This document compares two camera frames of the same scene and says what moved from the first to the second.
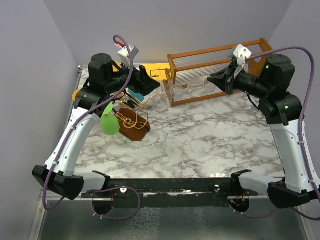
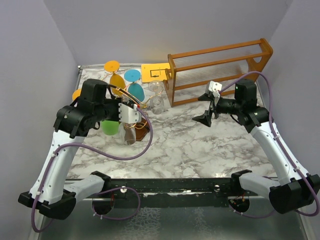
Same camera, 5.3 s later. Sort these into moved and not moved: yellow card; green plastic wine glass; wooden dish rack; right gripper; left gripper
Moved: left gripper; right gripper
Not moved: yellow card; green plastic wine glass; wooden dish rack
